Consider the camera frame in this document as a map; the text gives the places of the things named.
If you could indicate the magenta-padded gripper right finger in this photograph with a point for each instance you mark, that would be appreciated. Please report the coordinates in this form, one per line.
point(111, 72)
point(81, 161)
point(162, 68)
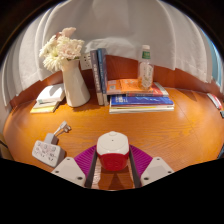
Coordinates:
point(156, 171)

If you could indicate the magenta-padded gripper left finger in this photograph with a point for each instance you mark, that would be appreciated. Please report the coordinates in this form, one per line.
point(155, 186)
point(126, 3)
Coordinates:
point(68, 171)

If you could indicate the red and white charger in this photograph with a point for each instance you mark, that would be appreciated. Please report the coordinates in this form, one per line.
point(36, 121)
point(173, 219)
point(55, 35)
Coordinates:
point(112, 150)

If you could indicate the white power strip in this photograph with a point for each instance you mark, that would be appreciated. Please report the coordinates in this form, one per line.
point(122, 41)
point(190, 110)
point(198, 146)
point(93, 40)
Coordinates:
point(48, 153)

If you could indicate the large flat white book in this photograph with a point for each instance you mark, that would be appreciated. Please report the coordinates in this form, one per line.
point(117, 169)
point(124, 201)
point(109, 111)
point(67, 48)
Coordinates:
point(140, 109)

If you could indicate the flat yellow book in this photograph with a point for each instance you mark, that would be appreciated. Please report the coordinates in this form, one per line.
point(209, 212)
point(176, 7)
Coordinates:
point(41, 108)

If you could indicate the white ceramic vase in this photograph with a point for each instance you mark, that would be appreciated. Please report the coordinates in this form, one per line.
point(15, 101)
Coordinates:
point(76, 86)

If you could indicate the small dark object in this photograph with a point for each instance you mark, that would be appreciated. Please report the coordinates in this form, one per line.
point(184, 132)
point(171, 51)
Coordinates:
point(222, 114)

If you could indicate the flat orange book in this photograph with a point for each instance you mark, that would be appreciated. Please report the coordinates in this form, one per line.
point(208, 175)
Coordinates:
point(123, 86)

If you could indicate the red booklet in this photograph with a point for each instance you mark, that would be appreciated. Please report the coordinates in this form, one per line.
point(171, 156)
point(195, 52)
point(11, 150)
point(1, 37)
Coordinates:
point(215, 100)

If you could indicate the upright grey book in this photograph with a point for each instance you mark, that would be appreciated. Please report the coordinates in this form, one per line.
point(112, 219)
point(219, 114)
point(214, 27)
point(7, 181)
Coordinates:
point(96, 80)

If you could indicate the clear green-capped drink bottle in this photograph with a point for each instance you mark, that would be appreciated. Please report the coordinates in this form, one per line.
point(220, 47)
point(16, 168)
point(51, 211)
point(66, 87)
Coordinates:
point(145, 71)

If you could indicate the upright blue book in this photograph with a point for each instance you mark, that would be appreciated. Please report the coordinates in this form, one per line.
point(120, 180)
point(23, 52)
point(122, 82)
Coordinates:
point(103, 73)

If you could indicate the white and pink flowers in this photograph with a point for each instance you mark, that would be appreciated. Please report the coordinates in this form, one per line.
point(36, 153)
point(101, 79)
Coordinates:
point(63, 48)

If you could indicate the window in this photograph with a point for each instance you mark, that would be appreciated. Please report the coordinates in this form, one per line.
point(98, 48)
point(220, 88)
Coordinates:
point(216, 63)

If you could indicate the white curtain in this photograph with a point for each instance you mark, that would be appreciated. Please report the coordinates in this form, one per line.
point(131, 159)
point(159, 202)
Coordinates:
point(133, 26)

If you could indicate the white wall outlet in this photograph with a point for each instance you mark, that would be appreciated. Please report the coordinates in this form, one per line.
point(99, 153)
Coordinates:
point(86, 61)

